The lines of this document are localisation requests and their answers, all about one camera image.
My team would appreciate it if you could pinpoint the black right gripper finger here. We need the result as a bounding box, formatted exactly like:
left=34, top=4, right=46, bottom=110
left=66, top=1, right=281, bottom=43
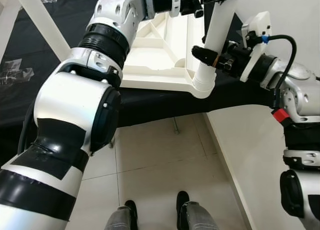
left=191, top=45, right=220, bottom=68

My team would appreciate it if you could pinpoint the white plastic table top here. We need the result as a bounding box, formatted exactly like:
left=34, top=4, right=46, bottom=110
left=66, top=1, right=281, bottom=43
left=120, top=12, right=217, bottom=99

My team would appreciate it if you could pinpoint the black table cloth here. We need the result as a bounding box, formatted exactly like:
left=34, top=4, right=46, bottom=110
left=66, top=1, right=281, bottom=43
left=0, top=0, right=288, bottom=165

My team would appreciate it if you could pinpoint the clear tape patch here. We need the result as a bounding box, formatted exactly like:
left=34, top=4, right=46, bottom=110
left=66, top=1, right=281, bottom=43
left=0, top=59, right=35, bottom=86

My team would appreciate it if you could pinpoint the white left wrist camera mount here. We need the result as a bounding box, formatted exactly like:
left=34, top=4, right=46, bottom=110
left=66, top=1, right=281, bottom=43
left=169, top=0, right=183, bottom=18

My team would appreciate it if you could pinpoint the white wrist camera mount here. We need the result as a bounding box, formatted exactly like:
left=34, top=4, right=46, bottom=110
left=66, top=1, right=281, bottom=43
left=169, top=0, right=183, bottom=18
left=240, top=12, right=273, bottom=83

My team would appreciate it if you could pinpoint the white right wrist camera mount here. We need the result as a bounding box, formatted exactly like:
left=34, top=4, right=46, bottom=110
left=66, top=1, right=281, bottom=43
left=240, top=12, right=273, bottom=83

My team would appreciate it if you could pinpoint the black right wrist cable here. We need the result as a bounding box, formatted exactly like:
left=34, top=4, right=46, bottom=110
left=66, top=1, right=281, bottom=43
left=260, top=35, right=299, bottom=113

